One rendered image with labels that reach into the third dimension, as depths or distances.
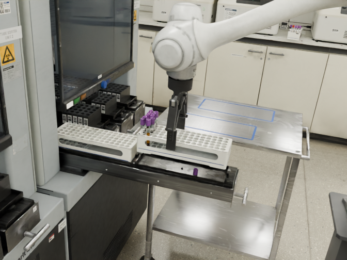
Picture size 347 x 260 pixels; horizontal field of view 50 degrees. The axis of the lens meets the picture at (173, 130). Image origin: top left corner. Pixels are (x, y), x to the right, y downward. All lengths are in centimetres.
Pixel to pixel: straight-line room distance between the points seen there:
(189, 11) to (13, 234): 74
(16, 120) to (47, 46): 24
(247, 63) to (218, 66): 26
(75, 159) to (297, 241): 149
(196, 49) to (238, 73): 257
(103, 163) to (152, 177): 17
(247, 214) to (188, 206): 30
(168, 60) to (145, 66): 280
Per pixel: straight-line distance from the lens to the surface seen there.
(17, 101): 108
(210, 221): 189
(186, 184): 120
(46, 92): 119
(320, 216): 263
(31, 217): 110
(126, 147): 125
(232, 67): 346
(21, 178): 118
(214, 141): 119
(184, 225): 184
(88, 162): 130
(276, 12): 99
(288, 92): 350
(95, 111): 147
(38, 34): 113
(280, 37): 337
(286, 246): 231
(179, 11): 105
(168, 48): 87
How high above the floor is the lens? 144
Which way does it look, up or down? 25 degrees down
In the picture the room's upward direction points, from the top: 5 degrees clockwise
